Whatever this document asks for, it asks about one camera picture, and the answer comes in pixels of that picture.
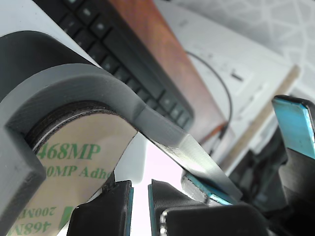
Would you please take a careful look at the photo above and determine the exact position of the beige wooden strip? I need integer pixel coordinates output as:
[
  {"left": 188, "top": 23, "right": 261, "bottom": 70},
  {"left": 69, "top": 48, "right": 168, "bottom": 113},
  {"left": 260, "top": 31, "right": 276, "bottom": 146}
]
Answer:
[{"left": 219, "top": 65, "right": 301, "bottom": 173}]

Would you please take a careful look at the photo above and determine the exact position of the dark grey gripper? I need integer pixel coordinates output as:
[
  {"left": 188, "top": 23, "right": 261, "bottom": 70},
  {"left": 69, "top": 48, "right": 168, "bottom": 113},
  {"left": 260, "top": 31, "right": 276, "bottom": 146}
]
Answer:
[{"left": 228, "top": 95, "right": 315, "bottom": 236}]

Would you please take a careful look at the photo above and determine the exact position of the reddish brown wooden desk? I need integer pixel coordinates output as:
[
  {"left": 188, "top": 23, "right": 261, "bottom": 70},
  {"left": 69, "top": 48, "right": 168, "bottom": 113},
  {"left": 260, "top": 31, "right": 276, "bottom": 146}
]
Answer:
[{"left": 108, "top": 0, "right": 228, "bottom": 146}]

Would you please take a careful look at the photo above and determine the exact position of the white sheet with black marks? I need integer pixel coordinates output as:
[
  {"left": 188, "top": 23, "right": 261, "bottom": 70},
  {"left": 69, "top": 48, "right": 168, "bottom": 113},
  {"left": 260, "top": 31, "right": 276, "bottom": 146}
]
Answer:
[{"left": 152, "top": 0, "right": 300, "bottom": 138}]

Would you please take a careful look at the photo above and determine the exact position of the grey printed fixture stand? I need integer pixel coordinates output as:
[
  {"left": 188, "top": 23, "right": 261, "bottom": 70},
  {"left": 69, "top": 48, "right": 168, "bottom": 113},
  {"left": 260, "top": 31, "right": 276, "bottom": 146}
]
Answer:
[{"left": 0, "top": 30, "right": 243, "bottom": 236}]

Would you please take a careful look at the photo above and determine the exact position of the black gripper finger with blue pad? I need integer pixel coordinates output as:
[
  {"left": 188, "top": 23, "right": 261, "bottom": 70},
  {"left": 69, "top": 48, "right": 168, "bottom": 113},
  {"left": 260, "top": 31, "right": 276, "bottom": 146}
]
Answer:
[{"left": 181, "top": 171, "right": 238, "bottom": 207}]

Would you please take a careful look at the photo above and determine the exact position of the black computer keyboard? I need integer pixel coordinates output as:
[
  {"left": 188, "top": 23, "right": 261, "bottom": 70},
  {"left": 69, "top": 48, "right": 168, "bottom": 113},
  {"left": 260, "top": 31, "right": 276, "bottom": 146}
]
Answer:
[{"left": 34, "top": 0, "right": 195, "bottom": 131}]

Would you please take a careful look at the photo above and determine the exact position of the tan protective film green print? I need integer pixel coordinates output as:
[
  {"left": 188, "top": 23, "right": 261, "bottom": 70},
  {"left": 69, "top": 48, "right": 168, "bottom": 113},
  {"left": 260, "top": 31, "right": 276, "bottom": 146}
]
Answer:
[{"left": 7, "top": 114, "right": 138, "bottom": 236}]

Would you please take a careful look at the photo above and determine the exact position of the thin black cable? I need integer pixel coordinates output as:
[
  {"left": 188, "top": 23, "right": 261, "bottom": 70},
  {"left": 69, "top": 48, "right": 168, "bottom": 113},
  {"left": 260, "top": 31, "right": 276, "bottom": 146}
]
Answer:
[{"left": 186, "top": 51, "right": 233, "bottom": 154}]

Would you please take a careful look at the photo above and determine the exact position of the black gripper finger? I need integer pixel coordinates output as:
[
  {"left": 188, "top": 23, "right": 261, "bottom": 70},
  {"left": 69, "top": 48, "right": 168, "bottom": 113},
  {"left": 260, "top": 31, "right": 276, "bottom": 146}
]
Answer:
[
  {"left": 147, "top": 178, "right": 271, "bottom": 236},
  {"left": 66, "top": 171, "right": 135, "bottom": 236}
]

